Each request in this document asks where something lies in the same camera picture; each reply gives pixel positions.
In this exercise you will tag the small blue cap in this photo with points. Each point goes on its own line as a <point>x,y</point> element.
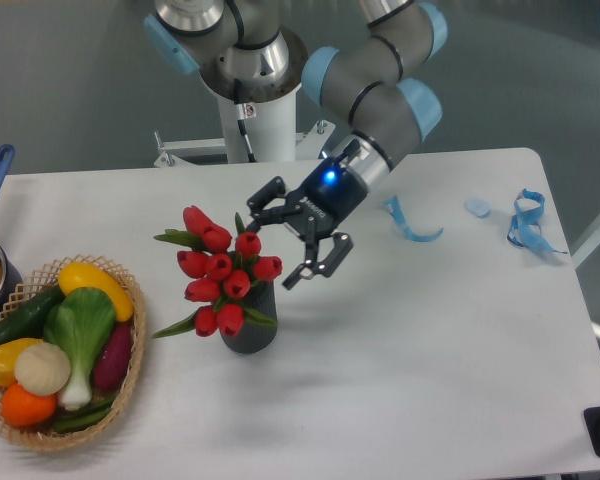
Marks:
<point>477,207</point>

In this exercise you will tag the dark grey ribbed vase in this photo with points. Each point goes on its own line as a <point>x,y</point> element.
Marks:
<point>250,324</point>

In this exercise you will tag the purple sweet potato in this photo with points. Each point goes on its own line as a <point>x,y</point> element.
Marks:
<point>112,364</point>

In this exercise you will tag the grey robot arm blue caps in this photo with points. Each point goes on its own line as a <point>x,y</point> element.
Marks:
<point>254,66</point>

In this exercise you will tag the orange fruit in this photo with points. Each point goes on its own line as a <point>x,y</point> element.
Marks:
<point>20,408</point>

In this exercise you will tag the green bean pods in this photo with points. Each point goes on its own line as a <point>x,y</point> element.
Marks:
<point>84,418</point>

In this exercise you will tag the dark green cucumber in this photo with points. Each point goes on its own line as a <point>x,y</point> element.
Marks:
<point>27,321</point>

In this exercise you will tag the red tulip bouquet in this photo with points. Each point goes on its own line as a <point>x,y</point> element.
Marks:
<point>221,267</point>

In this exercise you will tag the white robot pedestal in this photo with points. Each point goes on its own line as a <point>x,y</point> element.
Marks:
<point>264,132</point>

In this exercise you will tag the blue tangled ribbon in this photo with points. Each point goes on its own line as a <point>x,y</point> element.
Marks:
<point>524,229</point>

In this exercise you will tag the green bok choy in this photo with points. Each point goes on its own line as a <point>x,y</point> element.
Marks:
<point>80,326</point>

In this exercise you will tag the cream white garlic bulb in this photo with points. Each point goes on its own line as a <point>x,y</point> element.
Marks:
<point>42,369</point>

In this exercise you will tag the yellow bell pepper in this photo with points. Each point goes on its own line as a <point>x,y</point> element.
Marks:
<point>9,353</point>

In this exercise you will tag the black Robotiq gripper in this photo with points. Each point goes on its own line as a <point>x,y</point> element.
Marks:
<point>329,194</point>

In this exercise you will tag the curved blue ribbon strip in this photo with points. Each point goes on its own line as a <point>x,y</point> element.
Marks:
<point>393,207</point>

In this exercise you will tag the woven wicker basket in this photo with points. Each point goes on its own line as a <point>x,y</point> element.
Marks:
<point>45,438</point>

